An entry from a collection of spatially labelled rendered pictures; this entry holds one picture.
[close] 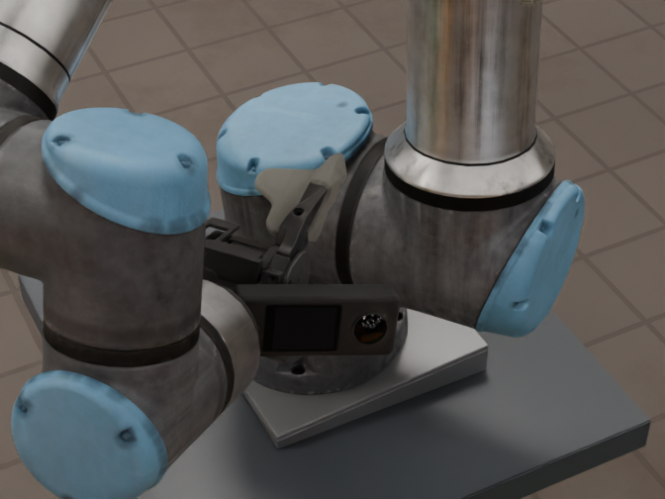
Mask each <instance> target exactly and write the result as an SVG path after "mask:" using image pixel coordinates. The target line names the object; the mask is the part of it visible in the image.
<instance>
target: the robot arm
mask: <svg viewBox="0 0 665 499"><path fill-rule="evenodd" d="M112 1H113V0H0V267H1V268H4V269H7V270H10V271H13V272H15V273H18V274H22V275H25V276H28V277H32V278H35V279H37V280H40V281H41V282H42V283H43V285H44V311H43V316H44V327H43V369H42V373H40V374H37V375H35V376H34V377H32V378H31V379H29V380H28V381H27V382H26V384H25V385H24V386H23V388H22V390H21V392H20V394H19V396H18V397H17V399H16V401H15V404H14V406H13V410H12V415H11V430H12V436H13V441H14V444H15V447H16V449H17V452H18V454H19V456H20V458H21V460H22V462H23V463H24V465H25V466H26V468H27V469H28V471H29V472H30V473H31V474H32V476H33V477H34V478H35V479H36V480H37V481H38V482H39V483H40V484H41V485H42V486H43V487H44V488H46V489H47V490H48V491H50V492H51V493H52V494H54V495H55V496H57V497H59V498H60V499H137V498H138V497H139V496H140V495H141V494H142V493H144V492H145V491H146V490H148V489H150V488H152V487H154V486H155V485H156V484H158V483H159V482H160V481H161V479H162V478H163V476H164V475H165V473H166V470H167V469H168V468H169V467H170V466H171V464H172V463H173V462H174V461H175V460H176V459H177V458H178V457H179V456H180V455H181V454H183V453H184V452H185V451H186V450H187V449H188V448H189V447H190V446H191V445H192V444H193V443H194V442H195V441H196V440H197V439H198V438H199V437H200V436H201V435H202V434H203V433H204V432H205V431H206V430H207V429H208V428H209V427H210V426H211V425H212V424H213V423H214V421H215V420H216V419H217V418H218V417H219V416H220V415H221V414H223V413H224V412H225V411H226V410H227V409H228V407H229V406H230V405H231V404H232V403H233V402H234V401H235V400H236V399H237V398H238V397H239V396H240V394H241V393H242V392H243V391H244V390H245V389H246V388H247V387H248V385H249V384H250V383H251V381H252V380H254V381H256V382H257V383H259V384H261V385H263V386H266V387H268V388H271V389H274V390H277V391H281V392H286V393H291V394H301V395H318V394H327V393H333V392H337V391H341V390H345V389H348V388H351V387H354V386H357V385H359V384H361V383H363V382H365V381H367V380H369V379H371V378H373V377H374V376H376V375H377V374H379V373H380V372H381V371H383V370H384V369H385V368H386V367H387V366H388V365H389V364H390V363H391V362H392V361H393V360H394V359H395V358H396V357H397V355H398V354H399V352H400V351H401V349H402V347H403V345H404V343H405V340H406V337H407V333H408V314H407V308H408V309H411V310H414V311H417V312H421V313H424V314H427V315H431V316H434V317H437V318H439V319H443V320H446V321H449V322H452V323H456V324H459V325H462V326H466V327H469V328H472V329H475V330H476V331H477V332H489V333H494V334H498V335H503V336H507V337H512V338H519V337H523V336H525V335H527V334H529V333H531V332H532V331H533V330H535V329H536V328H537V327H538V326H539V324H540V323H541V322H542V321H543V319H544V318H545V317H546V315H547V314H548V312H549V310H550V309H551V307H552V305H553V304H554V302H555V300H556V298H557V296H558V294H559V292H560V290H561V288H562V286H563V283H564V281H565V279H566V276H567V274H568V271H569V269H570V266H571V263H572V261H573V258H574V255H575V252H576V248H577V245H578V242H579V239H580V231H581V228H582V225H583V220H584V212H585V198H584V193H583V191H582V189H581V188H580V187H579V186H578V185H576V184H573V183H572V181H570V180H560V179H556V178H554V171H555V169H554V167H555V147H554V144H553V142H552V140H551V138H550V137H549V136H548V135H547V134H546V132H544V131H543V130H542V129H541V128H540V127H538V126H537V125H536V124H535V108H536V93H537V77H538V62H539V47H540V31H541V16H542V2H543V0H408V58H407V121H406V122H405V123H403V124H402V125H401V126H399V127H398V128H397V129H396V130H395V131H394V132H393V133H392V134H391V135H390V136H389V137H387V136H383V135H379V134H376V133H374V132H373V131H372V129H373V117H372V114H371V112H370V110H369V108H368V106H367V104H366V102H365V101H364V100H363V99H362V98H361V97H360V96H359V95H358V94H357V93H355V92H353V91H352V90H350V89H347V88H345V87H342V86H339V85H335V84H329V85H326V86H324V84H323V83H321V82H306V83H297V84H291V85H286V86H282V87H278V88H275V89H272V90H269V91H267V92H264V93H262V94H261V96H259V97H256V98H252V99H250V100H248V101H247V102H245V103H244V104H242V105H241V106H240V107H238V108H237V109H236V110H235V111H234V112H233V113H232V114H231V115H230V116H229V117H228V118H227V119H226V121H225V122H224V124H223V125H222V127H221V129H220V131H219V134H218V137H217V143H216V151H217V164H218V167H217V180H218V183H219V185H220V190H221V195H222V201H223V207H224V212H225V218H226V220H225V221H224V220H221V219H217V218H214V217H212V218H210V219H209V220H208V221H206V220H207V218H208V216H209V213H210V209H211V198H210V193H209V190H208V161H207V156H206V153H205V150H204V148H203V147H202V145H201V143H200V142H199V141H198V140H197V138H196V137H195V136H194V135H193V134H191V133H190V132H189V131H188V130H186V129H185V128H183V127H181V126H180V125H178V124H176V123H174V122H172V121H169V120H167V119H164V118H161V117H158V116H155V115H152V114H149V113H142V114H140V113H131V112H129V110H128V109H120V108H87V109H80V110H75V111H71V112H68V113H65V114H63V115H61V116H59V117H57V118H55V117H56V115H57V113H58V111H59V101H60V99H61V97H62V95H63V94H64V92H65V90H66V88H67V86H68V84H69V82H70V80H71V78H72V76H73V75H74V73H75V71H76V69H77V67H78V65H79V63H80V61H81V59H82V58H83V56H84V55H85V53H86V51H87V49H88V47H89V45H90V43H91V41H92V39H93V37H94V35H95V34H96V32H97V30H98V28H99V26H100V24H101V22H102V20H103V18H104V16H105V15H106V13H107V11H108V9H109V7H110V5H111V3H112ZM209 227H212V228H215V229H219V230H222V231H225V232H221V231H217V230H215V231H214V232H213V233H211V234H210V235H209V236H207V237H206V238H205V235H206V229H208V228H209Z"/></svg>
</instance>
